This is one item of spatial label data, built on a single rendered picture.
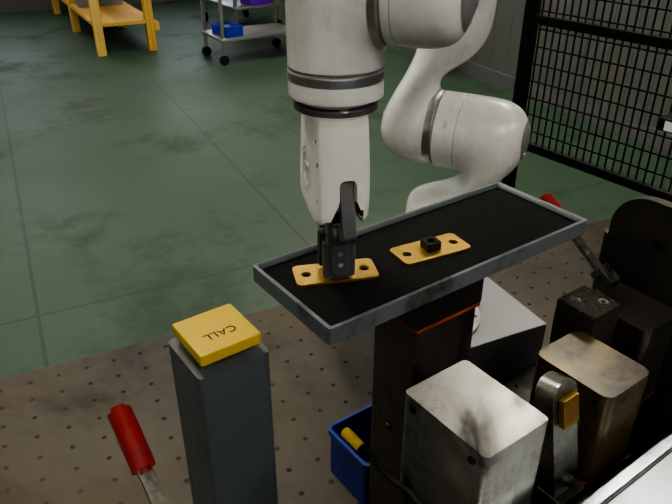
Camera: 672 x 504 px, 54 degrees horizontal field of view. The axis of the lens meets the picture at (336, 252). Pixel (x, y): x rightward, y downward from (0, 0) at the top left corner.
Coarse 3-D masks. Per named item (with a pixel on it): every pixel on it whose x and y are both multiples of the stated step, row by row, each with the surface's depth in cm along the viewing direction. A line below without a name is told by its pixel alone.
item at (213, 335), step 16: (192, 320) 60; (208, 320) 60; (224, 320) 60; (240, 320) 60; (176, 336) 59; (192, 336) 58; (208, 336) 58; (224, 336) 58; (240, 336) 58; (256, 336) 58; (192, 352) 57; (208, 352) 56; (224, 352) 57
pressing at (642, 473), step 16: (656, 448) 67; (640, 464) 66; (656, 464) 66; (608, 480) 64; (624, 480) 64; (640, 480) 64; (656, 480) 64; (592, 496) 62; (608, 496) 62; (624, 496) 63; (640, 496) 63; (656, 496) 63
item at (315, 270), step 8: (312, 264) 68; (360, 264) 68; (368, 264) 68; (296, 272) 67; (304, 272) 67; (312, 272) 67; (320, 272) 67; (360, 272) 67; (368, 272) 67; (376, 272) 67; (296, 280) 66; (304, 280) 66; (312, 280) 66; (320, 280) 66; (328, 280) 66; (336, 280) 66; (344, 280) 66; (352, 280) 66; (360, 280) 66
